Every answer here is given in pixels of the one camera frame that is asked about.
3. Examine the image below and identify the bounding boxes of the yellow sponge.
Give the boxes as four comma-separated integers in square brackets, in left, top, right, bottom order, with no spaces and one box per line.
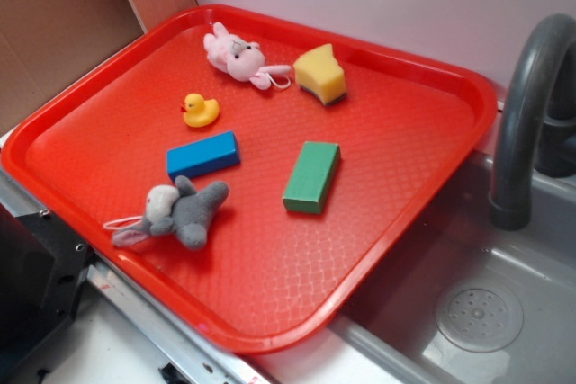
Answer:
[292,43,347,106]

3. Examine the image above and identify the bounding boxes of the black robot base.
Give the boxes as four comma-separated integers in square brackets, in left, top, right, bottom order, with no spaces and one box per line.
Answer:
[1,208,93,375]

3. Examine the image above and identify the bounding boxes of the green rectangular block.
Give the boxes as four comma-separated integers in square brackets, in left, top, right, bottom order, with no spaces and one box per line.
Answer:
[283,141,341,214]

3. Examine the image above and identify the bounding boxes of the red plastic tray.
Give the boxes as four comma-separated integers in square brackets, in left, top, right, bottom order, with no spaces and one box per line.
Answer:
[1,5,497,353]

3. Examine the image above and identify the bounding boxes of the blue rectangular block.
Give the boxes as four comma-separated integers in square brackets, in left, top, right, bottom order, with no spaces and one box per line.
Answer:
[166,131,241,180]

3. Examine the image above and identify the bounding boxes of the yellow rubber duck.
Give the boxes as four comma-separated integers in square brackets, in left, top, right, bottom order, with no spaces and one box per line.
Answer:
[182,93,221,128]

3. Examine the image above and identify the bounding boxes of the grey plush bunny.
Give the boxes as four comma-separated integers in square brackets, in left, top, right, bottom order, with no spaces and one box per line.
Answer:
[103,175,230,250]

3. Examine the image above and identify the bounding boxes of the pink plush bunny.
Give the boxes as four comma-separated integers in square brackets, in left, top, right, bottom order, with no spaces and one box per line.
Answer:
[203,22,292,91]

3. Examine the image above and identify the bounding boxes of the grey toy sink basin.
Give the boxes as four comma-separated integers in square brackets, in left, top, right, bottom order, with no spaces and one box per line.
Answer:
[331,155,575,383]

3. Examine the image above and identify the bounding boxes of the grey toy faucet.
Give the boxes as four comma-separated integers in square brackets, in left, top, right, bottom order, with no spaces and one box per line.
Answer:
[489,13,575,230]

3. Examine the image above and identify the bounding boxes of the brown cardboard panel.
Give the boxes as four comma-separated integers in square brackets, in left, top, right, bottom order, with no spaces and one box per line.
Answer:
[1,0,197,134]

